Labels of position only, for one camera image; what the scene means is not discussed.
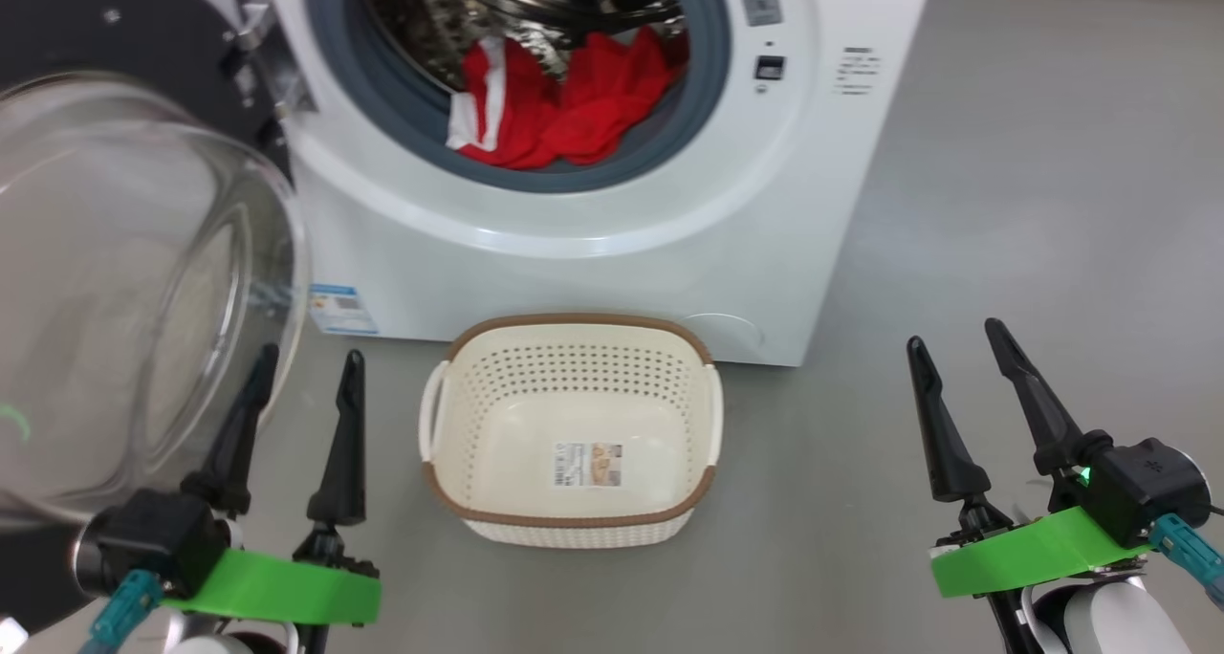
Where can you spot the blue energy label sticker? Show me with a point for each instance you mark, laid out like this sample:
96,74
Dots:
342,310

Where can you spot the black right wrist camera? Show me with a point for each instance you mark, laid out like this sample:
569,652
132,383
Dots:
1147,487

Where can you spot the paper product label sticker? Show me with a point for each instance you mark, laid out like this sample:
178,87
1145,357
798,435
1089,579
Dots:
587,465

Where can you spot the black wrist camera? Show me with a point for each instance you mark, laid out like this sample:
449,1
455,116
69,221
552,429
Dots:
158,539
1147,487

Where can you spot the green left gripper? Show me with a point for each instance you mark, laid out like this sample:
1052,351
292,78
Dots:
277,587

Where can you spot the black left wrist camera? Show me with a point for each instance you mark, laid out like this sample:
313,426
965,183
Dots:
158,539

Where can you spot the red garment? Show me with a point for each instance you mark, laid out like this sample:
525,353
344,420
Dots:
593,109

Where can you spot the white front-load washing machine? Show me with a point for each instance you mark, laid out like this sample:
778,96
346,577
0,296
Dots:
622,281

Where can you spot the round drain filter cover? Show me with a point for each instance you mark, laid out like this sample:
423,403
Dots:
727,334

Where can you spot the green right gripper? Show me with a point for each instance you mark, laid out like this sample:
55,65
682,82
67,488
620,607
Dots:
1033,558

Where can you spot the black door latch socket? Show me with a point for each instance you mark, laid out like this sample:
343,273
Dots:
770,68

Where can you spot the black round glass washer door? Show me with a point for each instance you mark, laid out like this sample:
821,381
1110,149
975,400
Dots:
96,23

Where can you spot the cream perforated basket brown rim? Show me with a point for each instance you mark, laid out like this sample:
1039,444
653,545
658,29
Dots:
574,396

